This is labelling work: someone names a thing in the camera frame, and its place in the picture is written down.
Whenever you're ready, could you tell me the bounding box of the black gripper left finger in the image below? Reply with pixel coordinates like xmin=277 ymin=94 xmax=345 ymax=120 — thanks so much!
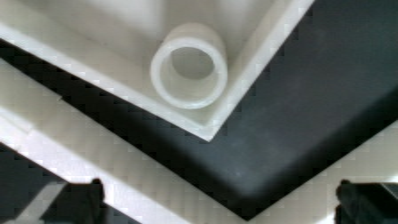
xmin=14 ymin=179 xmax=105 ymax=224

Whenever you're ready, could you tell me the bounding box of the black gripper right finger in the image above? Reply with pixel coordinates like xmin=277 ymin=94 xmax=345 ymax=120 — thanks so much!
xmin=334 ymin=179 xmax=398 ymax=224

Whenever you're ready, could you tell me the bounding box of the white square tabletop part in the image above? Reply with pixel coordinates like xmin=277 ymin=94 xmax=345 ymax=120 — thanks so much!
xmin=0 ymin=0 xmax=315 ymax=140

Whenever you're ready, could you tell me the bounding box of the white U-shaped obstacle fence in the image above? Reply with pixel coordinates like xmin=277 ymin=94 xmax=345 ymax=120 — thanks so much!
xmin=0 ymin=60 xmax=398 ymax=224

